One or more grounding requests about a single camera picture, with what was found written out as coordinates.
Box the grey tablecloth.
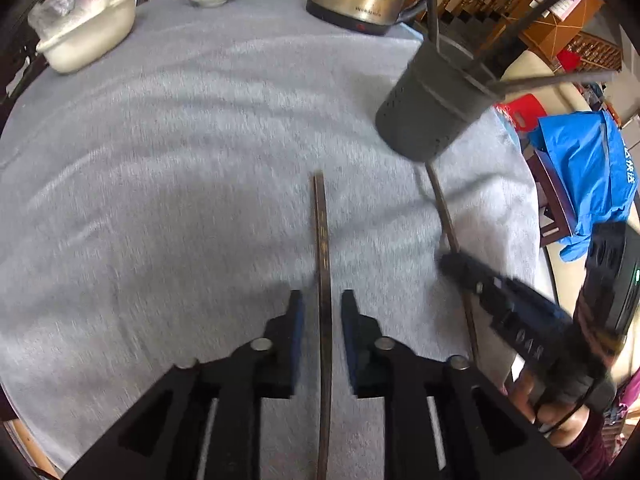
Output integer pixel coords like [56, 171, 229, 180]
[0, 0, 557, 476]

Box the wooden staircase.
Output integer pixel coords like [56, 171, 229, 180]
[435, 0, 626, 78]

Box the white container with plastic wrap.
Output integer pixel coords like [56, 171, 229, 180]
[28, 0, 147, 75]

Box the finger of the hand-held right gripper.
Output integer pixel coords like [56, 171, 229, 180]
[439, 251, 507, 307]

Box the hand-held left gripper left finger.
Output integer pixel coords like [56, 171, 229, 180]
[62, 290, 307, 480]

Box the blue jacket on chair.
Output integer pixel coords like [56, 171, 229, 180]
[527, 110, 640, 264]

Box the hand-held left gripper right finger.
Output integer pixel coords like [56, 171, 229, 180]
[341, 290, 583, 480]

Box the person's right forearm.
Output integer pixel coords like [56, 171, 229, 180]
[559, 407, 628, 470]

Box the cream chair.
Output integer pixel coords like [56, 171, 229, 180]
[500, 49, 603, 116]

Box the red plastic chair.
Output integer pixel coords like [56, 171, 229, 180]
[494, 91, 547, 132]

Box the dark chopstick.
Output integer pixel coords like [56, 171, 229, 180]
[313, 172, 333, 480]
[421, 0, 442, 53]
[474, 0, 587, 70]
[486, 70, 619, 97]
[425, 161, 482, 367]

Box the person's right hand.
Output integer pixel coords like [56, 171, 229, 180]
[510, 367, 593, 449]

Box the dark perforated chopstick holder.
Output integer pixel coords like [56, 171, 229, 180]
[375, 40, 499, 164]

